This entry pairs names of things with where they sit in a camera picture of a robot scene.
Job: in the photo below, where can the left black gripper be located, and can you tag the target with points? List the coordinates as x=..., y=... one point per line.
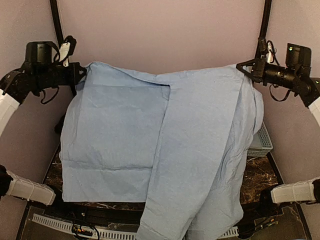
x=71, y=77

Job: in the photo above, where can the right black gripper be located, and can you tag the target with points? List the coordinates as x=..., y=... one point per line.
x=258, y=73

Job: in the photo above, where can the light blue plastic basket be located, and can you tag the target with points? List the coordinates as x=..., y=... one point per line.
x=261, y=144

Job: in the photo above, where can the light blue long sleeve shirt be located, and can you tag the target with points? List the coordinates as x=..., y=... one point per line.
x=176, y=142

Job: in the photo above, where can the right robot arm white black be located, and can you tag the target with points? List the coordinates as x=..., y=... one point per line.
x=293, y=113

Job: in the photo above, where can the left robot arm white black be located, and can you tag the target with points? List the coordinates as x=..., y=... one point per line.
x=31, y=97

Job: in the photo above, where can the right black frame post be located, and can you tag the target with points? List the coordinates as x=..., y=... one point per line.
x=264, y=26

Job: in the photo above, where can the black frame post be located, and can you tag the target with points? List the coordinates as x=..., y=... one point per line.
x=56, y=21
x=264, y=26

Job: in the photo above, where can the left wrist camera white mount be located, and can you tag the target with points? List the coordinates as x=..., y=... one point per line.
x=66, y=50

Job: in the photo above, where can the left black frame post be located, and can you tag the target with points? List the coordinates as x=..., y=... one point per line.
x=56, y=21

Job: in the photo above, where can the black front rail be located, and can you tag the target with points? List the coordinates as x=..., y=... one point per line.
x=105, y=213

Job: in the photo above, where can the white slotted cable duct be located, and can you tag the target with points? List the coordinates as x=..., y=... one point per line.
x=65, y=226

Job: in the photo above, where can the small circuit board with wires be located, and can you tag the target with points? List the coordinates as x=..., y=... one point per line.
x=85, y=231

